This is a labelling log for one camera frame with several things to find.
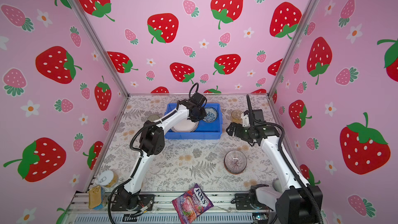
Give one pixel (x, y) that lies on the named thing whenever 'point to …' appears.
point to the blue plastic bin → (212, 130)
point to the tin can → (108, 178)
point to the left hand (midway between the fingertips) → (206, 116)
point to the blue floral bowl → (211, 114)
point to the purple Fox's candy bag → (191, 204)
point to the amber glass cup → (236, 116)
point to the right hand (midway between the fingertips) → (233, 131)
